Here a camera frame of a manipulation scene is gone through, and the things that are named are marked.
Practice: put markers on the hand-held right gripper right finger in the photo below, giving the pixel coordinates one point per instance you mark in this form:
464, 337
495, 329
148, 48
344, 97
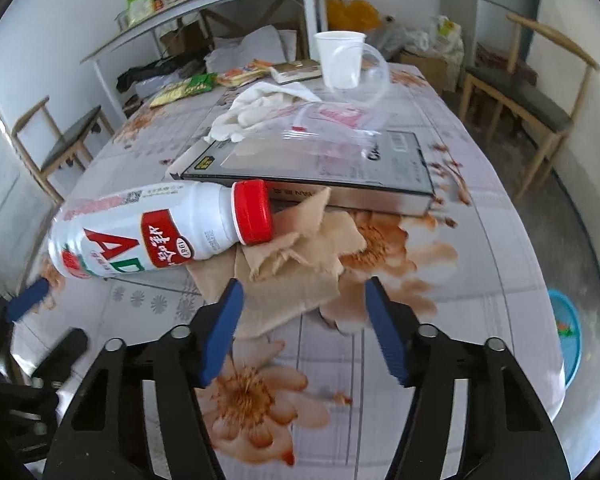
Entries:
387, 332

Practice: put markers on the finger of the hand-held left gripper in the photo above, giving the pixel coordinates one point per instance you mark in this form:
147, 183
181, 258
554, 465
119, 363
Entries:
27, 301
60, 352

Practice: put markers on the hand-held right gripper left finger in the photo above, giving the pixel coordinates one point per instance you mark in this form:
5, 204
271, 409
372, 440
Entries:
220, 332

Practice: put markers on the brown paper napkin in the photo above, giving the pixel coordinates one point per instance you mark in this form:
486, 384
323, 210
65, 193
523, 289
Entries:
300, 255

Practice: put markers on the white bottle red cap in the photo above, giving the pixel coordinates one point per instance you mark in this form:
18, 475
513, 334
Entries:
180, 212

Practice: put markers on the grey box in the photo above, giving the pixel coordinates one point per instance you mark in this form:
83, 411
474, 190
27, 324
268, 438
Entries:
360, 180

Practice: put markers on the blue plastic basket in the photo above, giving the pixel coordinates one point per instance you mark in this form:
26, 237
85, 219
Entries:
567, 355

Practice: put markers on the clear zip bag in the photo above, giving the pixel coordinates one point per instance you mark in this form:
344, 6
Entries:
340, 125

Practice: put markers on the white tissue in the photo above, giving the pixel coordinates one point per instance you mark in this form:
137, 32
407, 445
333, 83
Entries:
260, 105

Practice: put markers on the clear plastic cup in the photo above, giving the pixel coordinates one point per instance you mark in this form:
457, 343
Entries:
377, 77

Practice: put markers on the floral tablecloth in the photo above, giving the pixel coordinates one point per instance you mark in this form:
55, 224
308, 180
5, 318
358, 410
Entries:
480, 285

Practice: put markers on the wooden chair dark seat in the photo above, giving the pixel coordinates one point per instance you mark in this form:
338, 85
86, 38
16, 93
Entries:
525, 97
70, 140

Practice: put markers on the green yellow packet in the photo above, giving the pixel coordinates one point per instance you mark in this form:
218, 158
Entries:
182, 91

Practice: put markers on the black bag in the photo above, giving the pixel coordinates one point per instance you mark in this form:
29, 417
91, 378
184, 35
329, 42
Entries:
150, 74

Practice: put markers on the orange packet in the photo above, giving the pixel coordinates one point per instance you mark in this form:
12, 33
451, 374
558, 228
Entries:
242, 74

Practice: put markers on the floor cardboard box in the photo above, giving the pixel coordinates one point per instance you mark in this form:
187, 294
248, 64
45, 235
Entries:
425, 70

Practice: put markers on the white paper cup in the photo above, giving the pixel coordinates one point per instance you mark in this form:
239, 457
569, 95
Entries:
337, 55

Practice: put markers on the white sack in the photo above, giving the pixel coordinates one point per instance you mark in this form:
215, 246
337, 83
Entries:
260, 45

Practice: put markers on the dark wooden stool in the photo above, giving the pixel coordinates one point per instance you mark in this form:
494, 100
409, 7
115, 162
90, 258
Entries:
500, 62

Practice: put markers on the brown cardboard box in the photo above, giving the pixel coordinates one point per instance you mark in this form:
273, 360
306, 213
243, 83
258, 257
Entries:
185, 40

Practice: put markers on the small steel pot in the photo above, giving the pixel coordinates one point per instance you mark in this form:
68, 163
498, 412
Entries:
122, 21

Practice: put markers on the white yellow plastic bag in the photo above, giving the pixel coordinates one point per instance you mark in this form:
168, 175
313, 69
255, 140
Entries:
440, 37

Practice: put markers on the green food bag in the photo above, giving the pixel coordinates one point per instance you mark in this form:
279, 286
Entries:
141, 7

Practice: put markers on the white side table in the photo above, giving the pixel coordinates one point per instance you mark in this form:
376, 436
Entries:
205, 5

